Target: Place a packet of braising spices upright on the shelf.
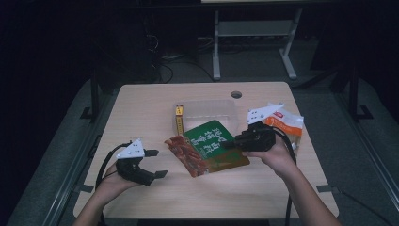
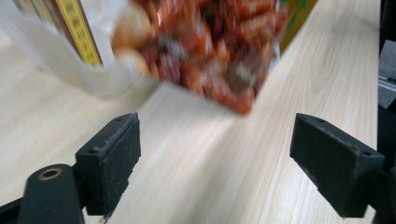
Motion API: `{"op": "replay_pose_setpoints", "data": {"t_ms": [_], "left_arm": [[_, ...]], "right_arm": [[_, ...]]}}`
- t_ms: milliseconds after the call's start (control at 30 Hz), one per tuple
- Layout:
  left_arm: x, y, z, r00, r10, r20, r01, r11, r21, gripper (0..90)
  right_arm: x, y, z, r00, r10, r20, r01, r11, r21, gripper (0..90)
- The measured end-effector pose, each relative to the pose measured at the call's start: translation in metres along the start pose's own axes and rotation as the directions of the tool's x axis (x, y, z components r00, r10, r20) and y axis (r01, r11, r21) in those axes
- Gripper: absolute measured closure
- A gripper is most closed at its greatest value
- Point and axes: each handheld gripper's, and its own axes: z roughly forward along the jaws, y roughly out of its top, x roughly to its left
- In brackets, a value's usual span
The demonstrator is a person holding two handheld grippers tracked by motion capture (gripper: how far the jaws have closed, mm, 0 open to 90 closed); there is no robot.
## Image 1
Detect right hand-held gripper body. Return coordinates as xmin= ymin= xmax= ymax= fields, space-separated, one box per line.
xmin=233 ymin=102 xmax=285 ymax=153

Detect person's right hand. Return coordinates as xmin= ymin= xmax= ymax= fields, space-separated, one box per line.
xmin=242 ymin=134 xmax=299 ymax=179

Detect black floor cables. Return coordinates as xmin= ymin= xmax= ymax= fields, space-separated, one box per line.
xmin=145 ymin=32 xmax=218 ymax=85

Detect black metal stand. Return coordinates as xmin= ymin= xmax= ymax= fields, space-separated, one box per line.
xmin=79 ymin=67 xmax=102 ymax=122
xmin=347 ymin=65 xmax=375 ymax=122

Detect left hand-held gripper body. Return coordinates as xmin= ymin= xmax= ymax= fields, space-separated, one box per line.
xmin=115 ymin=137 xmax=156 ymax=187

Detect person's left hand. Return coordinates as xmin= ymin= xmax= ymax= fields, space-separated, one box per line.
xmin=93 ymin=162 xmax=141 ymax=203

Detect clear plastic container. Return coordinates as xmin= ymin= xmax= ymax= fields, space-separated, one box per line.
xmin=172 ymin=99 xmax=239 ymax=139

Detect white metal table frame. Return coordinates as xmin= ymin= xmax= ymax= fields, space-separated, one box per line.
xmin=212 ymin=8 xmax=304 ymax=81

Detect green snack packet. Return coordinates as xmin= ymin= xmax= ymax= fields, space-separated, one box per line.
xmin=163 ymin=119 xmax=251 ymax=179

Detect grey tape strip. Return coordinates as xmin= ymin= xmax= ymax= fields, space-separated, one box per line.
xmin=72 ymin=184 xmax=95 ymax=194
xmin=315 ymin=184 xmax=341 ymax=194

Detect gold foil box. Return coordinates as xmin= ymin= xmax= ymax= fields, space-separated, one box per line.
xmin=174 ymin=104 xmax=185 ymax=137

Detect white and orange packet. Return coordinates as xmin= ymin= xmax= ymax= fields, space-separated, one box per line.
xmin=263 ymin=102 xmax=305 ymax=155

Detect thin black floor cable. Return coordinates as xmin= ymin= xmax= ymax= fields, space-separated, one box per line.
xmin=338 ymin=188 xmax=394 ymax=226

